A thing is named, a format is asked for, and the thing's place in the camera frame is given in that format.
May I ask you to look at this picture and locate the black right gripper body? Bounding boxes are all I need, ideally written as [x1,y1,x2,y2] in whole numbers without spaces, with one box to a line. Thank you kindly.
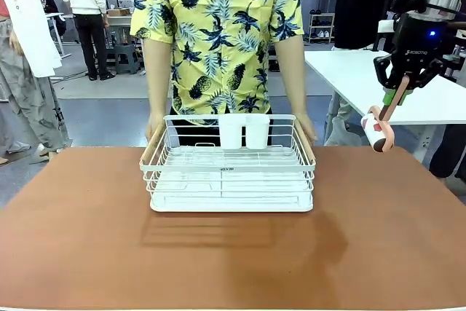
[390,15,449,81]

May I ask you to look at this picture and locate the pink handled lint roller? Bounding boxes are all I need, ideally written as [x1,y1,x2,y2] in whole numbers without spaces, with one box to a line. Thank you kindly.
[360,76,411,154]

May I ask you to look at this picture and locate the white wire dish rack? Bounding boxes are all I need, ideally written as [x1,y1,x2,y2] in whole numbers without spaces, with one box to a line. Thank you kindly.
[139,114,317,213]

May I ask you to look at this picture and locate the person's right forearm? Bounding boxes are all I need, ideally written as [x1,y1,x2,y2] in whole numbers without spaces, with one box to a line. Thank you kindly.
[143,36,174,116]

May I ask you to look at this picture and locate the person's left forearm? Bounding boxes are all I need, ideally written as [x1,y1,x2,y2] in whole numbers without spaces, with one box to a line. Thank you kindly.
[273,35,309,115]

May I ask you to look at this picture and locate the person's left hand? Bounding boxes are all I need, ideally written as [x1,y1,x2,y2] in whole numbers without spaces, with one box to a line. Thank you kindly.
[293,111,318,144]

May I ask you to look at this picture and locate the person's right hand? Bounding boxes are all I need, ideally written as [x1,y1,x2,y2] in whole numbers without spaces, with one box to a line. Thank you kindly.
[145,111,166,145]

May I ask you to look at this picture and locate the white table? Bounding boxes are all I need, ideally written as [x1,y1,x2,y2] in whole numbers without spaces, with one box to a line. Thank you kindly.
[304,50,466,162]

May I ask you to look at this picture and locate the black hanging coat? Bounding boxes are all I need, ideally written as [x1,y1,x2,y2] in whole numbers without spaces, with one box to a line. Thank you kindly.
[333,0,403,50]

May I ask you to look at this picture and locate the person in grey trousers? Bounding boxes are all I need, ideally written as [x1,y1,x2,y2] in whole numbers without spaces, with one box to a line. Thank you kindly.
[323,95,366,146]

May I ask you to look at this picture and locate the shoe rack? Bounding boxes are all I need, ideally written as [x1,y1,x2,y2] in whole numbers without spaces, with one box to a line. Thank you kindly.
[308,12,335,44]

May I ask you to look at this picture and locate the white plastic cutlery holder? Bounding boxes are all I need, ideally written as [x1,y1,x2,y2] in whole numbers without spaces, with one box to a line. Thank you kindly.
[218,114,271,150]

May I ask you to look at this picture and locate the person in yellow pineapple shirt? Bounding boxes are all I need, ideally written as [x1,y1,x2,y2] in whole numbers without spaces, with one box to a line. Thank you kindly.
[129,0,305,147]

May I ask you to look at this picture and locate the white drain tray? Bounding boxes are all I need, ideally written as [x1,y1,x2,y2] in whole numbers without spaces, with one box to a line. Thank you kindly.
[149,189,314,213]

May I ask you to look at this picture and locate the grey step stool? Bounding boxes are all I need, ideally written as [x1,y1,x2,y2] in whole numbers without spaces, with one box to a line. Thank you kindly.
[114,44,141,74]

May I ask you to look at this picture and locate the white desk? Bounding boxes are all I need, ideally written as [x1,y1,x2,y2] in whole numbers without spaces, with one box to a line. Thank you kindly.
[45,12,74,59]

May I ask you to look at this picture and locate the seated person in black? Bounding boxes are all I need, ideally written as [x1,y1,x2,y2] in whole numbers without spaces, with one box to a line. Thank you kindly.
[31,0,68,37]

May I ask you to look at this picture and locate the person in white coat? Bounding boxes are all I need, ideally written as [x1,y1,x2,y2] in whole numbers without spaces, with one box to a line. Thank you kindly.
[0,0,74,165]

